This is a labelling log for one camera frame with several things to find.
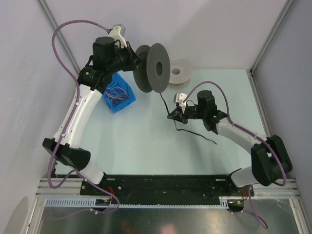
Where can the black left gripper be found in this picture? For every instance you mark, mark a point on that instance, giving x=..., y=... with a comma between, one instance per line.
x=134, y=60

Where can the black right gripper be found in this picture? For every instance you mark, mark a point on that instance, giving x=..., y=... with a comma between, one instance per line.
x=179, y=116

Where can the black filament spool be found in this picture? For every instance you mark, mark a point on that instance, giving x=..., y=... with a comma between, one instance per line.
x=153, y=72

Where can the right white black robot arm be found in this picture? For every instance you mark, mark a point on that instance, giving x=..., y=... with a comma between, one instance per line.
x=269, y=158

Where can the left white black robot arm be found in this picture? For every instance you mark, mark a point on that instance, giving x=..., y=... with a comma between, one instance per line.
x=110, y=55

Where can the blue plastic bin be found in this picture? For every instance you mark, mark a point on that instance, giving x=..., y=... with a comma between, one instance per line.
x=118, y=94

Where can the white perforated filament spool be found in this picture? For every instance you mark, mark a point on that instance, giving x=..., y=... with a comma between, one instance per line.
x=180, y=75

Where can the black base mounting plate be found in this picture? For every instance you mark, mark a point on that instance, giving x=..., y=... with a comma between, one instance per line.
x=166, y=189

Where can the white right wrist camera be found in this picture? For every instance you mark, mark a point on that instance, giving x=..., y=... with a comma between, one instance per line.
x=180, y=100

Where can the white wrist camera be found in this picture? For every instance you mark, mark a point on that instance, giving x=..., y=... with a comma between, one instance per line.
x=117, y=33
x=180, y=100

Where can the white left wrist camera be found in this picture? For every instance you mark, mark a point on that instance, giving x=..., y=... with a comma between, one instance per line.
x=117, y=33

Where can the aluminium frame post right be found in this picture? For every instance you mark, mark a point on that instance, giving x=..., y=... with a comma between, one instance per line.
x=288, y=6

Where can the aluminium frame post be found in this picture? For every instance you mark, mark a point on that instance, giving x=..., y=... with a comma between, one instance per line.
x=288, y=6
x=45, y=9

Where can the aluminium frame post left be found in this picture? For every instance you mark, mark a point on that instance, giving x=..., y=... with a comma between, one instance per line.
x=45, y=9

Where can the grey slotted cable duct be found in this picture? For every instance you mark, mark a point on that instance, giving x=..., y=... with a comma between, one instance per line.
x=104, y=203

